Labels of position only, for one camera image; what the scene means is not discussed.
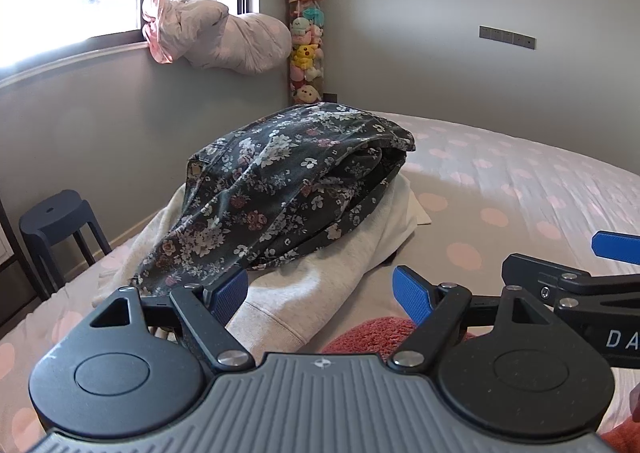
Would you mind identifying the pink bundled duvet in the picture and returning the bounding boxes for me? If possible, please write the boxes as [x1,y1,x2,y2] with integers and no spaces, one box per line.
[141,0,292,75]

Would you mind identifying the dark floral pants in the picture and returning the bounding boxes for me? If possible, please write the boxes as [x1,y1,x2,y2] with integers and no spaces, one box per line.
[134,102,417,301]

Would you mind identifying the red fluffy mat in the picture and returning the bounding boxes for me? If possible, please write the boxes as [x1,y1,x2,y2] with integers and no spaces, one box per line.
[320,315,640,453]

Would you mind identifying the grey wall switch panel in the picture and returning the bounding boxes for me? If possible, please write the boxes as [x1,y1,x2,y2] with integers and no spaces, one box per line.
[479,25,537,50]

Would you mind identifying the dark blue plastic stool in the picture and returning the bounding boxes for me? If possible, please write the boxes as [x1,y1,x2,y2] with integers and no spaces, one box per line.
[19,189,113,299]

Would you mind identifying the pale fleece sweatshirt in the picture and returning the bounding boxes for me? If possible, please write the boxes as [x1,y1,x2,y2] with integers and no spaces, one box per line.
[92,178,418,369]

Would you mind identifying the white folded cloth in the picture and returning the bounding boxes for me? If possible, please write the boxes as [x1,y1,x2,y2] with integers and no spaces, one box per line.
[385,180,433,264]

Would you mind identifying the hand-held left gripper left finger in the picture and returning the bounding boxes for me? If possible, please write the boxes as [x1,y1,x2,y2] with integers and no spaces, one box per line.
[89,267,256,370]

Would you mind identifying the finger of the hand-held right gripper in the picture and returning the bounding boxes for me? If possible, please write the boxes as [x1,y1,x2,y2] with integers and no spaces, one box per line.
[501,253,640,309]
[591,230,640,265]

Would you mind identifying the pink polka dot bed sheet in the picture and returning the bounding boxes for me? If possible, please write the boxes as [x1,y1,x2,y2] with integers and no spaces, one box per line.
[0,110,640,453]

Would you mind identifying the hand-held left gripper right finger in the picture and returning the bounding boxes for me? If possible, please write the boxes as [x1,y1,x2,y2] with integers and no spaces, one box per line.
[386,264,543,374]

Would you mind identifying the clear tube of plush toys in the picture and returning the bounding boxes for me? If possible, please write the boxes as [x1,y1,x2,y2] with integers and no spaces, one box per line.
[287,0,326,106]

